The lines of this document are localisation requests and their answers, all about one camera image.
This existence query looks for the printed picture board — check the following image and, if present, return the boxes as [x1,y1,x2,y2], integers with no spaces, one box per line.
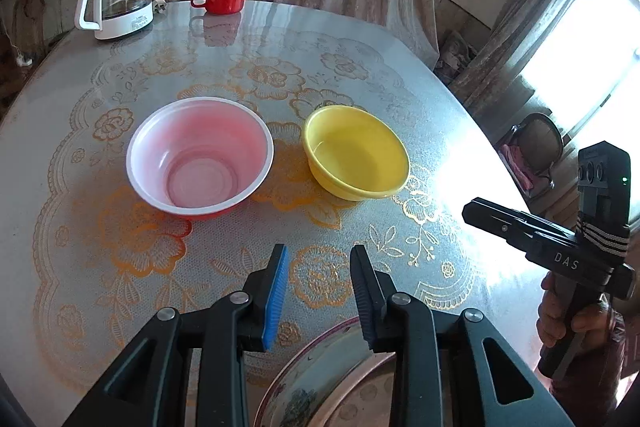
[434,31,482,84]

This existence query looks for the pink cloth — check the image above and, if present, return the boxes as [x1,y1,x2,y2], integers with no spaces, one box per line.
[501,144,534,188]

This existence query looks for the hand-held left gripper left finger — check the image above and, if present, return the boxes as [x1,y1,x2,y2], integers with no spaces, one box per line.
[62,243,291,427]

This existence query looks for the yellow bowl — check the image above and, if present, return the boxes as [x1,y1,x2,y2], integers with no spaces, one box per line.
[302,105,411,202]

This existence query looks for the pink rimmed plate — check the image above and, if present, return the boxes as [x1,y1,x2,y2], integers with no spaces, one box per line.
[254,316,401,427]

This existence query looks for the person's right forearm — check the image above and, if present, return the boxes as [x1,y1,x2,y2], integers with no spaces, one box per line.
[565,309,637,427]

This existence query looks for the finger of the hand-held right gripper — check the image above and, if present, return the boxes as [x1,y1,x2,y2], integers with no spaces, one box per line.
[461,197,582,258]

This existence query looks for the dark round-backed chair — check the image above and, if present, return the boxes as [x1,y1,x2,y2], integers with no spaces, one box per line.
[500,113,566,194]

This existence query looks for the person's right hand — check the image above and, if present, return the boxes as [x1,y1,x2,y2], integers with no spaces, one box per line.
[536,271,615,350]

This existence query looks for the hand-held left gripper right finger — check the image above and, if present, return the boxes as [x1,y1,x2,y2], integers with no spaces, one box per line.
[350,244,576,427]

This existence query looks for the red plastic bowl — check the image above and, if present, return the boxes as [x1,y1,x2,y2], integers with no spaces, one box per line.
[125,97,275,222]

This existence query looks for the wooden chair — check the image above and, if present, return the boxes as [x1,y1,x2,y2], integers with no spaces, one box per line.
[17,0,48,32]

